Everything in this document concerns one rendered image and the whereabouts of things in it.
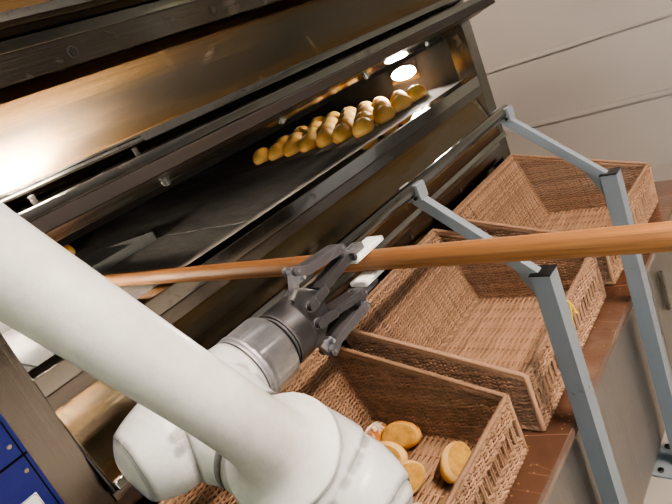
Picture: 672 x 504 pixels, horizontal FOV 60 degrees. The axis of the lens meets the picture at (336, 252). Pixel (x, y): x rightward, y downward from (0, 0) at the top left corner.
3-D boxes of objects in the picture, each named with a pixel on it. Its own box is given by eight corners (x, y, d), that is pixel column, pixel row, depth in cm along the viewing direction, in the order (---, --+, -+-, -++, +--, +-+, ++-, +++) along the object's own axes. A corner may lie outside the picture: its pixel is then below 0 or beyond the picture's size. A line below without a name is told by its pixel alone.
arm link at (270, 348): (234, 402, 70) (267, 371, 74) (284, 411, 63) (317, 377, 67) (200, 340, 67) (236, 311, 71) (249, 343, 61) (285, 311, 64)
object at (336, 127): (250, 167, 231) (245, 154, 229) (322, 126, 262) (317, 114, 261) (366, 136, 189) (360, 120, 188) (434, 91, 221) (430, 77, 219)
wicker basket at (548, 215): (467, 290, 198) (441, 217, 189) (528, 216, 234) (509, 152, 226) (617, 287, 164) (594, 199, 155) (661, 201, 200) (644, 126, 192)
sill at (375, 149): (32, 395, 103) (20, 377, 102) (466, 89, 221) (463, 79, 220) (45, 398, 99) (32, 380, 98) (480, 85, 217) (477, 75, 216)
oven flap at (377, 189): (113, 491, 106) (43, 407, 105) (498, 140, 223) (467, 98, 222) (120, 490, 103) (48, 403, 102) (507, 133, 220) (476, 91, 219)
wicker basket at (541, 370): (370, 412, 156) (331, 327, 148) (457, 299, 194) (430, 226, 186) (548, 436, 124) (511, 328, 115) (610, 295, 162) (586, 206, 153)
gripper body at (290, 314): (239, 314, 70) (288, 275, 76) (268, 371, 73) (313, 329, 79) (280, 315, 65) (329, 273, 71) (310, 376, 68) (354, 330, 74)
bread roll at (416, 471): (434, 480, 121) (428, 481, 126) (415, 451, 123) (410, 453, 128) (396, 507, 119) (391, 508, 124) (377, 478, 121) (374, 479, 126)
